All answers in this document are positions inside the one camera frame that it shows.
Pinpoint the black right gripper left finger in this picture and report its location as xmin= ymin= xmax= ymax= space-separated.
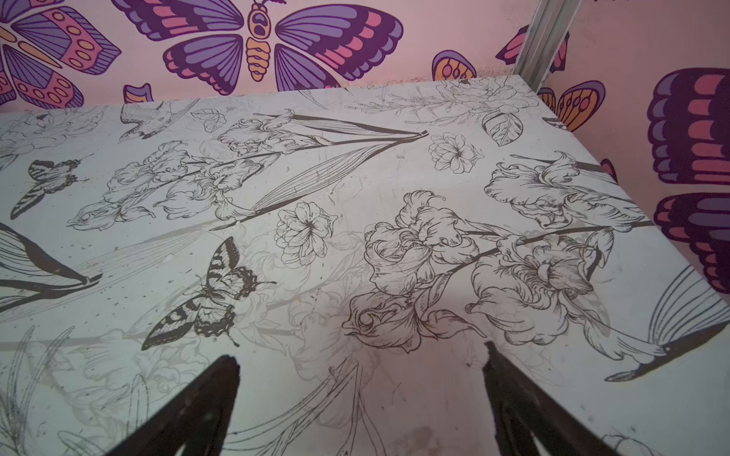
xmin=110 ymin=355 xmax=241 ymax=456

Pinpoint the aluminium frame post back right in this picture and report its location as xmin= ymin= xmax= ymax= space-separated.
xmin=513 ymin=0 xmax=584 ymax=92

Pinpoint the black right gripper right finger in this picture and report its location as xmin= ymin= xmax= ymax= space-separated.
xmin=483 ymin=341 xmax=618 ymax=456

